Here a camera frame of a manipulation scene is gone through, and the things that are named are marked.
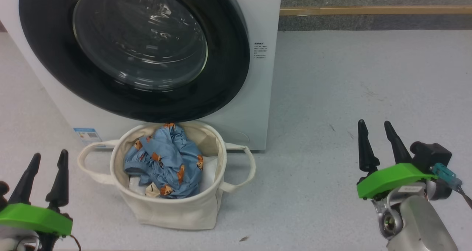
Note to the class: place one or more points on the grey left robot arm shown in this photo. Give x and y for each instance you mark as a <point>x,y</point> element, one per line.
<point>18,241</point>

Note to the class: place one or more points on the white front-load washing machine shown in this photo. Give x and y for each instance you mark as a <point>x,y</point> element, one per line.
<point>261,96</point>

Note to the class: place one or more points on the black round glass washer door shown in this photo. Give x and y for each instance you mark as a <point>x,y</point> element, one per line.
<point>48,59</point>

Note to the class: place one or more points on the round white filter cover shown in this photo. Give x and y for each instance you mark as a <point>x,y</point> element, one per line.
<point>238,138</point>

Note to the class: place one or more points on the white folded cloth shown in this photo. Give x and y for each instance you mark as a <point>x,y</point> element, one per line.
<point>210,170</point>

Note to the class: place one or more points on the blue energy label sticker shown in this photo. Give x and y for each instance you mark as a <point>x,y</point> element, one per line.
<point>87,136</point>

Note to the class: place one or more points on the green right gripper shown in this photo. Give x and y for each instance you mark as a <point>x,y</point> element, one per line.
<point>394,179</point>

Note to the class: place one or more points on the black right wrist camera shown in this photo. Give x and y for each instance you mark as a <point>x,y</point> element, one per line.
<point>431,155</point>

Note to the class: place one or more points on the cream canvas laundry basket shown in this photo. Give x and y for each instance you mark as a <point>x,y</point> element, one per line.
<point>177,214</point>

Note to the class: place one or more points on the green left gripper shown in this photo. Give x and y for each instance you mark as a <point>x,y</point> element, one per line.
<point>37,218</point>

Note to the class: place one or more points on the blue garment with orange print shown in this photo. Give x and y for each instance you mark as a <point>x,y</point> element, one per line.
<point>180,186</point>
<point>166,144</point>

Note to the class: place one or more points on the small black text label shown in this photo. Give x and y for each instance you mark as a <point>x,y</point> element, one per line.
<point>260,51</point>

